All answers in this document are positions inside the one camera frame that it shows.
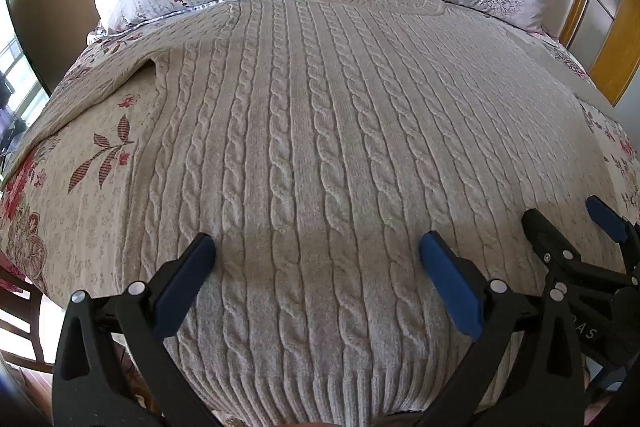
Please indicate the dark wooden chair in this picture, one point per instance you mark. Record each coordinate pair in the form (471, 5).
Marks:
(27, 307)

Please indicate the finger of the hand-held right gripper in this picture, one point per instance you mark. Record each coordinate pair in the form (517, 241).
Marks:
(607, 219)
(542, 232)

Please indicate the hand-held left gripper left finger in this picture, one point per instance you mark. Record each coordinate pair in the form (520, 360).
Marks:
(182, 287)

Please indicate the floral bed sheet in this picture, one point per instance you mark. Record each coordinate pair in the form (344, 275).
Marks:
(85, 217)

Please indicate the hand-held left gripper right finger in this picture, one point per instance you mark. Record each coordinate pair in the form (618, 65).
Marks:
(450, 279)

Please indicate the wooden headboard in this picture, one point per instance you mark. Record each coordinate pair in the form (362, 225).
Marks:
(620, 57)

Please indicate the bright window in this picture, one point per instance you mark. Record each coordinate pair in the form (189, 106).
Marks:
(15, 82)

